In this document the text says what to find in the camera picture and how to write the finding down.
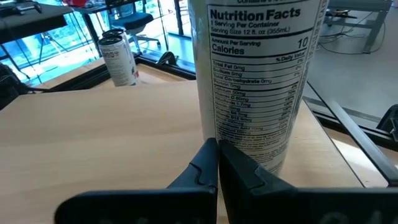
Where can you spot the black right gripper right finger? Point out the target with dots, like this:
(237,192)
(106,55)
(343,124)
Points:
(280,205)

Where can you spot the wooden shelf with black frame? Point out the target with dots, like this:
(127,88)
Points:
(93,140)

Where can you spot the black-legged table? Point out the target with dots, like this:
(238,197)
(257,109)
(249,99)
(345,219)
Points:
(99,7)

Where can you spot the grey workbench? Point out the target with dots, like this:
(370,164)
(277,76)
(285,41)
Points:
(374,31)

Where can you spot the white can with red band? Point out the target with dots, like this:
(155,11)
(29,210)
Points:
(119,65)

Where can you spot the white beverage can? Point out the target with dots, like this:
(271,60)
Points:
(248,77)

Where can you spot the dark office chair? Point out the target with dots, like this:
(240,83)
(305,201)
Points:
(133,20)

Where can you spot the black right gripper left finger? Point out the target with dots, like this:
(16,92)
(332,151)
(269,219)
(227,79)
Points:
(186,202)

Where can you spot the grey desk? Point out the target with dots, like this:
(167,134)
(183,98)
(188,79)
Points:
(31,23)

